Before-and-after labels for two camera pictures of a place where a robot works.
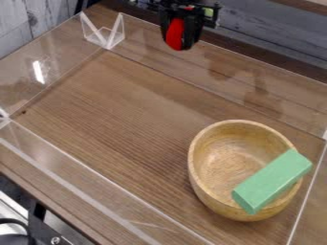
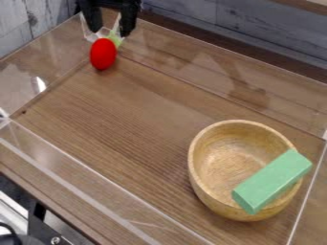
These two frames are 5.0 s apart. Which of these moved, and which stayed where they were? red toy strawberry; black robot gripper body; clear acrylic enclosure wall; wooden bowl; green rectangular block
Moved: red toy strawberry; black robot gripper body
Stayed: green rectangular block; clear acrylic enclosure wall; wooden bowl
